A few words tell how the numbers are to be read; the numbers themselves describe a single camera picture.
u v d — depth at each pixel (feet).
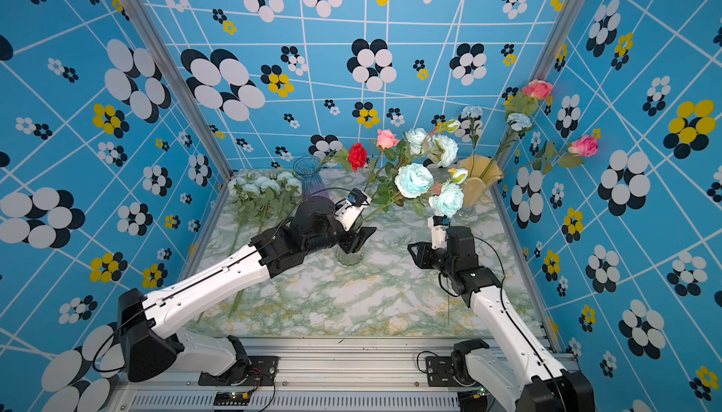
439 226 2.37
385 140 2.36
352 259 3.07
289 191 3.63
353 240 2.02
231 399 2.37
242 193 3.57
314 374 2.43
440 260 2.23
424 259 2.32
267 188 3.57
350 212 1.96
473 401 2.32
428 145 2.14
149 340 1.26
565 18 2.48
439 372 2.38
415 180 1.80
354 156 2.71
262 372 2.38
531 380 1.31
